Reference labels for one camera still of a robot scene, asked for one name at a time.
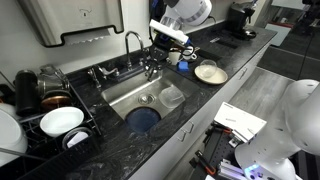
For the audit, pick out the copper bottomed pot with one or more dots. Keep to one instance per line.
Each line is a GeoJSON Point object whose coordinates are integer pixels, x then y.
{"type": "Point", "coordinates": [56, 101]}

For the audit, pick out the white paper sheet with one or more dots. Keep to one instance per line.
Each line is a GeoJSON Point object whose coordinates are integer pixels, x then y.
{"type": "Point", "coordinates": [240, 121]}

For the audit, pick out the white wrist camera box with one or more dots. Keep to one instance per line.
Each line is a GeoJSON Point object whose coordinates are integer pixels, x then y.
{"type": "Point", "coordinates": [168, 31]}

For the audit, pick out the chrome side sprayer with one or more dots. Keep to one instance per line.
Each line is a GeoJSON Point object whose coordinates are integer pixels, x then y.
{"type": "Point", "coordinates": [95, 78]}

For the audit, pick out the black coffee machine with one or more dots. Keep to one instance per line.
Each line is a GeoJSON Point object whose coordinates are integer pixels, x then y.
{"type": "Point", "coordinates": [241, 20]}

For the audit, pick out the chrome sink faucet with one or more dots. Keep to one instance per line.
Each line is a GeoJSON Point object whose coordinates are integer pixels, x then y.
{"type": "Point", "coordinates": [128, 56]}

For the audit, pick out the black orange clamp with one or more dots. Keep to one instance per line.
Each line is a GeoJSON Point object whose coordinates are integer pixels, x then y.
{"type": "Point", "coordinates": [205, 163]}

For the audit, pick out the black dish rack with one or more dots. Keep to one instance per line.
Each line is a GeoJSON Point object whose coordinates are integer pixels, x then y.
{"type": "Point", "coordinates": [50, 146]}

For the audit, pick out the white printed mug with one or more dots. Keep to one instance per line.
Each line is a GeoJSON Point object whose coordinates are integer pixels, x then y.
{"type": "Point", "coordinates": [189, 52]}

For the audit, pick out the dark blue round plate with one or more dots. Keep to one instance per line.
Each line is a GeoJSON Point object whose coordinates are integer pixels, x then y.
{"type": "Point", "coordinates": [143, 120]}

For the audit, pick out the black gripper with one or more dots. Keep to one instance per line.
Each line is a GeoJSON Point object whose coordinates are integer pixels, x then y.
{"type": "Point", "coordinates": [158, 53]}

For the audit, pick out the large clear glass bowl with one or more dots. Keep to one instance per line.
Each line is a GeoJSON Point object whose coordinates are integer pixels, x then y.
{"type": "Point", "coordinates": [216, 78]}

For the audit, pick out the large white plate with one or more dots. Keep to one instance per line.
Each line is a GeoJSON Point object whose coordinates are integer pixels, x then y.
{"type": "Point", "coordinates": [11, 136]}

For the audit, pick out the steel cup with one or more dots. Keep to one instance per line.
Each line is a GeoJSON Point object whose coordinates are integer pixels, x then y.
{"type": "Point", "coordinates": [51, 81]}

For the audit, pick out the grey thin rod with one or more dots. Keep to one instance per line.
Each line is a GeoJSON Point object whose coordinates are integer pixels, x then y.
{"type": "Point", "coordinates": [23, 154]}

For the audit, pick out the clear plastic food container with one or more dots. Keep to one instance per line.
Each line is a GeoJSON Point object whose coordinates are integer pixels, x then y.
{"type": "Point", "coordinates": [171, 96]}

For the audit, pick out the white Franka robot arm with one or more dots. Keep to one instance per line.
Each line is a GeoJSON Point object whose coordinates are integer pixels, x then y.
{"type": "Point", "coordinates": [283, 133]}

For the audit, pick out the metal sink drain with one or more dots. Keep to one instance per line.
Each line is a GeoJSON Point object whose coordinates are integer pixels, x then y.
{"type": "Point", "coordinates": [146, 98]}

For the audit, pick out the black tumbler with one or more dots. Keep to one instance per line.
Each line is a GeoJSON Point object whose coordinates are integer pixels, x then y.
{"type": "Point", "coordinates": [26, 93]}

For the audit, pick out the blue sponge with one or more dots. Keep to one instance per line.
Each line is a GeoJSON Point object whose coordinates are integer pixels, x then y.
{"type": "Point", "coordinates": [183, 66]}

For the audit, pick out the steel paper towel dispenser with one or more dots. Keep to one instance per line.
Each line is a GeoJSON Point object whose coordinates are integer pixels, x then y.
{"type": "Point", "coordinates": [70, 20]}

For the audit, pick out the white deep bowl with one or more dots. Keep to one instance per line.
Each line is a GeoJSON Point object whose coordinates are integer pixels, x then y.
{"type": "Point", "coordinates": [61, 120]}

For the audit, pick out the cream ceramic mug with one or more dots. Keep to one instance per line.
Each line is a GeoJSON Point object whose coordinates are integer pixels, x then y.
{"type": "Point", "coordinates": [174, 56]}

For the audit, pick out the stainless steel sink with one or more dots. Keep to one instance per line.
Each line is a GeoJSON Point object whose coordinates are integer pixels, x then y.
{"type": "Point", "coordinates": [150, 96]}

